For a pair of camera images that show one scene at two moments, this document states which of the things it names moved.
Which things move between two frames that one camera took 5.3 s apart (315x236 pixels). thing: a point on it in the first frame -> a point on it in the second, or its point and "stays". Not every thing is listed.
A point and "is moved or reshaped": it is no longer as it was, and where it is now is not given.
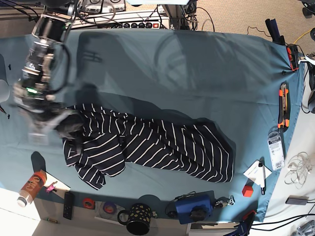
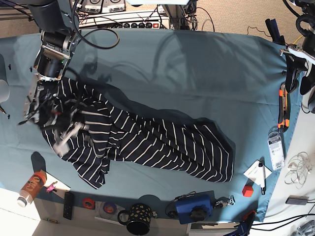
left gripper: [37, 104] -> [43, 105]
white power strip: [133, 25] stays
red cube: [247, 191] stays
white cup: [4, 91] stays
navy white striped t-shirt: [112, 138] is moved or reshaped
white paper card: [252, 172] stays
